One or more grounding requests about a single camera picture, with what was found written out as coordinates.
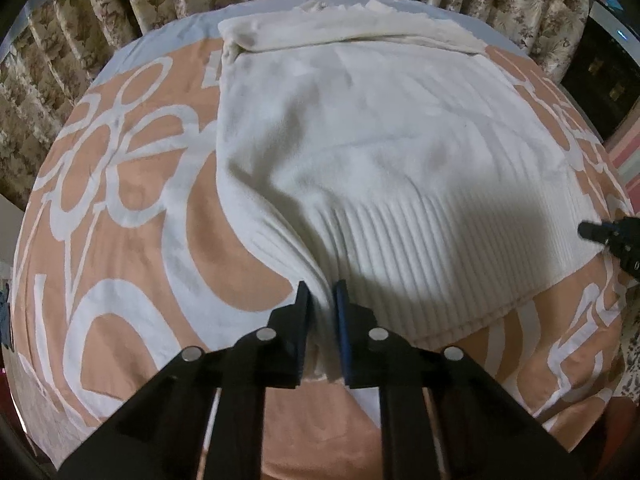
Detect black water dispenser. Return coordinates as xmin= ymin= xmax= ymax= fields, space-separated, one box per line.
xmin=559 ymin=0 xmax=640 ymax=142

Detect blue floral curtain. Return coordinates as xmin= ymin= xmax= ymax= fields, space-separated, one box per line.
xmin=0 ymin=0 xmax=592 ymax=212

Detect orange white patterned blanket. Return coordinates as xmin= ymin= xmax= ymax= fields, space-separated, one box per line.
xmin=12 ymin=37 xmax=637 ymax=467

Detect white knit sweater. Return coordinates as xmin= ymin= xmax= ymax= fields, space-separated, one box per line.
xmin=214 ymin=0 xmax=609 ymax=382

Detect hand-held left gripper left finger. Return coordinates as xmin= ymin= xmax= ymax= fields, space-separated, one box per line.
xmin=57 ymin=281 xmax=314 ymax=480

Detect light blue bed sheet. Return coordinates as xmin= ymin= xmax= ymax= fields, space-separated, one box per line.
xmin=92 ymin=0 xmax=532 ymax=87

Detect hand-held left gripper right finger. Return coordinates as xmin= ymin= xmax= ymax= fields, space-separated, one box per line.
xmin=334 ymin=280 xmax=587 ymax=480

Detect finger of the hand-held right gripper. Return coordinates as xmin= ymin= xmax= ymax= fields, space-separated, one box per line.
xmin=577 ymin=219 xmax=626 ymax=250

